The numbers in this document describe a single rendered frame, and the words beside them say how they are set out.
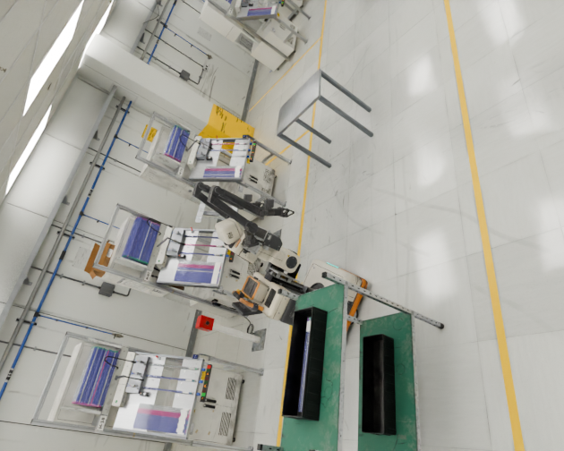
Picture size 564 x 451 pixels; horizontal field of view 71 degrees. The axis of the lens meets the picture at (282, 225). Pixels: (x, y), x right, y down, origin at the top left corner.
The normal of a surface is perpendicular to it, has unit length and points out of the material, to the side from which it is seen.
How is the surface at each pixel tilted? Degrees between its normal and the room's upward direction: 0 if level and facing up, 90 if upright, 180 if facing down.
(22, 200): 90
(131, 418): 47
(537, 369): 0
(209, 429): 90
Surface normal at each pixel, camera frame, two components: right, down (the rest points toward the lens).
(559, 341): -0.79, -0.39
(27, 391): 0.60, -0.34
